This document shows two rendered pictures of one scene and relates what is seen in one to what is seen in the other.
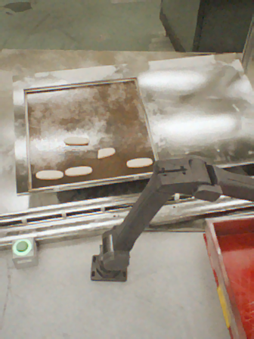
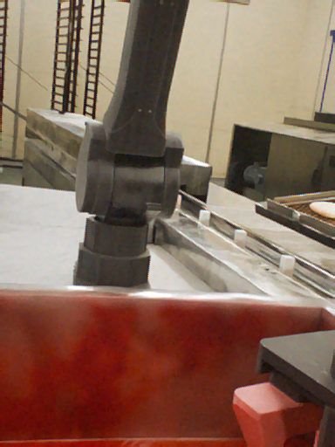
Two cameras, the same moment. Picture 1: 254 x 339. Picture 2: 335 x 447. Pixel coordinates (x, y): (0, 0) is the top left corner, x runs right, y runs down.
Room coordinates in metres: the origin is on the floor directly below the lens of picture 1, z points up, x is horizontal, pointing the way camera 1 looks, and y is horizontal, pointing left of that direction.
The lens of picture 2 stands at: (0.46, -0.75, 1.06)
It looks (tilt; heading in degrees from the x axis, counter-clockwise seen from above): 11 degrees down; 81
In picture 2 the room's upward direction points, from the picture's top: 7 degrees clockwise
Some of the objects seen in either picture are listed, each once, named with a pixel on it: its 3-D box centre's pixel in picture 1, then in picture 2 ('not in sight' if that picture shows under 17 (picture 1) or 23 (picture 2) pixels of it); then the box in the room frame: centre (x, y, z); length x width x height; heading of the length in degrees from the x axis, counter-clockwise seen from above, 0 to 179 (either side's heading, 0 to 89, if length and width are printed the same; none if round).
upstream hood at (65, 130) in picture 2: not in sight; (93, 140); (0.53, 1.18, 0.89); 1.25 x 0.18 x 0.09; 101
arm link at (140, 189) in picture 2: (114, 250); (129, 193); (0.53, 0.04, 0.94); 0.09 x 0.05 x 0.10; 97
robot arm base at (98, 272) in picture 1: (109, 263); (113, 255); (0.52, 0.06, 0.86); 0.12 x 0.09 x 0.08; 89
